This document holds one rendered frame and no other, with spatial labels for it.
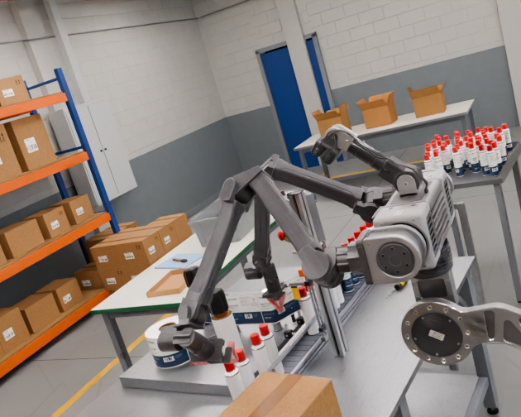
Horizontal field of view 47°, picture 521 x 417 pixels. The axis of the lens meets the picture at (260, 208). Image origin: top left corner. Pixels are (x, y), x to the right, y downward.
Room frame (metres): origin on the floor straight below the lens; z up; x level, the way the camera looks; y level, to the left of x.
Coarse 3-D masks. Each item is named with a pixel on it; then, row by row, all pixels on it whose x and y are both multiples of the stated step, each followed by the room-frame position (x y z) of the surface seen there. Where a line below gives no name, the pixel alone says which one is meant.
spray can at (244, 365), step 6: (240, 348) 1.89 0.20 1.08; (240, 354) 1.86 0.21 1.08; (240, 360) 1.86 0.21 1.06; (246, 360) 1.87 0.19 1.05; (240, 366) 1.86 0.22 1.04; (246, 366) 1.86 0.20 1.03; (240, 372) 1.86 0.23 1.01; (246, 372) 1.86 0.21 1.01; (252, 372) 1.87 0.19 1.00; (246, 378) 1.85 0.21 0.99; (252, 378) 1.86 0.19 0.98; (246, 384) 1.86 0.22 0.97
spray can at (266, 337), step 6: (264, 324) 2.02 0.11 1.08; (264, 330) 2.00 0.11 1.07; (264, 336) 2.01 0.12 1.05; (270, 336) 2.00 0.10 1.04; (264, 342) 2.00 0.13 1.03; (270, 342) 2.00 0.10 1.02; (270, 348) 2.00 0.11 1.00; (276, 348) 2.01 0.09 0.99; (270, 354) 2.00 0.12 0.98; (276, 354) 2.00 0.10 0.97; (270, 360) 2.00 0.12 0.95; (282, 366) 2.01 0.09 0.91; (276, 372) 2.00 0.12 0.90; (282, 372) 2.00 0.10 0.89
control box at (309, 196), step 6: (306, 192) 2.18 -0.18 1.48; (306, 198) 2.13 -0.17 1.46; (312, 198) 2.14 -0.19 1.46; (312, 204) 2.14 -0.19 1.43; (312, 210) 2.14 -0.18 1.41; (312, 216) 2.14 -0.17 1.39; (318, 216) 2.14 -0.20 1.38; (318, 222) 2.14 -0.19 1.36; (318, 228) 2.14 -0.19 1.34; (318, 234) 2.14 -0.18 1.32; (324, 234) 2.15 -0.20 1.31; (288, 240) 2.23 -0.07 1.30; (318, 240) 2.14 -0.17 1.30
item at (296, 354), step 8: (344, 296) 2.52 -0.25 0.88; (352, 296) 2.50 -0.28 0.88; (344, 304) 2.44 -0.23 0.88; (304, 336) 2.26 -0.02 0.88; (312, 336) 2.24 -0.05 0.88; (320, 336) 2.22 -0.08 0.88; (296, 344) 2.21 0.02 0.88; (304, 344) 2.19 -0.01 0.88; (312, 344) 2.17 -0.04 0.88; (296, 352) 2.14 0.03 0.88; (304, 352) 2.12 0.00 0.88; (288, 360) 2.10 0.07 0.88; (296, 360) 2.08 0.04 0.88; (288, 368) 2.04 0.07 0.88
